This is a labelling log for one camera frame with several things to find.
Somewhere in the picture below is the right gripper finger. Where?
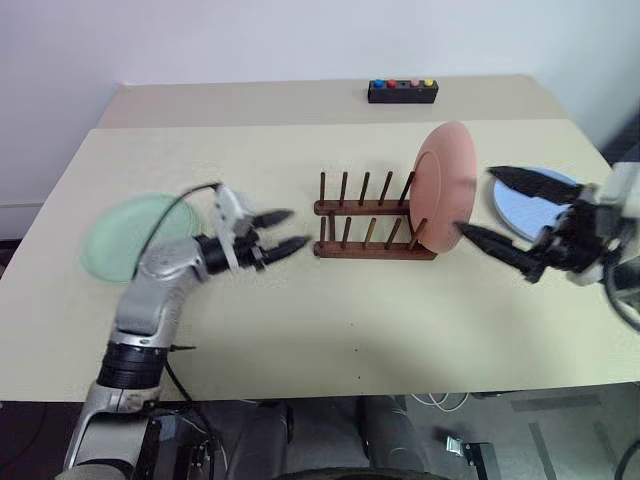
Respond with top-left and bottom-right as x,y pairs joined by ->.
456,223 -> 547,286
487,165 -> 585,204

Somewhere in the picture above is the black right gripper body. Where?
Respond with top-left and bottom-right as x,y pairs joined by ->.
536,184 -> 620,275

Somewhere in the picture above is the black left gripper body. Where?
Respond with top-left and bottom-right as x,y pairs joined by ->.
233,221 -> 275,272

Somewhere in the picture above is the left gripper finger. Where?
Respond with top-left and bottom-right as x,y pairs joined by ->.
254,208 -> 295,228
264,235 -> 312,265

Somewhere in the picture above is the pink plate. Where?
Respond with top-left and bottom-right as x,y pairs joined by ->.
408,121 -> 479,255

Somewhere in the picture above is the wooden dish rack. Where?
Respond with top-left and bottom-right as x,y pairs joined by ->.
312,169 -> 439,262

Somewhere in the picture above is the blue plate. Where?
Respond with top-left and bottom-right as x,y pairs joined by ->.
488,164 -> 584,242

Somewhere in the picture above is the green plate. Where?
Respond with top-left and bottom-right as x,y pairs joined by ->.
79,192 -> 199,287

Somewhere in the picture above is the black button box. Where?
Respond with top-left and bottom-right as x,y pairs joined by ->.
367,78 -> 440,105

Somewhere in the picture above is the black robot waist equipment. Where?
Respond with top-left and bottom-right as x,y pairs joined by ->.
142,399 -> 224,480

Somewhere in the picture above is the dark grey rounded shape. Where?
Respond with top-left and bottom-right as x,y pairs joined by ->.
358,394 -> 429,479

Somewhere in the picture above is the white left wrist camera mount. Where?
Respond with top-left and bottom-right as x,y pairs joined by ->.
212,184 -> 257,272

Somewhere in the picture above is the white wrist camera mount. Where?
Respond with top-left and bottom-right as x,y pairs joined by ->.
212,184 -> 257,272
573,162 -> 640,287

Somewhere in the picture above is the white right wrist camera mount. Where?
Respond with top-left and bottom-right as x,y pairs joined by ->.
573,162 -> 640,287

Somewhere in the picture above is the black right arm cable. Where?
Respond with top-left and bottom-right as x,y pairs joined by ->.
601,248 -> 640,332

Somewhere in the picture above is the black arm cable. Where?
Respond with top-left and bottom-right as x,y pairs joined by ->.
601,248 -> 640,332
132,182 -> 224,404

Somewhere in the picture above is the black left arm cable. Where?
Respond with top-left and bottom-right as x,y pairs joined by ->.
132,182 -> 224,404

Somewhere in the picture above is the white cable on floor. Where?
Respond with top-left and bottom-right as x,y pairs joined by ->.
410,392 -> 470,413

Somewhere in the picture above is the black metal floor bracket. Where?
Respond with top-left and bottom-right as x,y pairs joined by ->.
433,424 -> 502,480

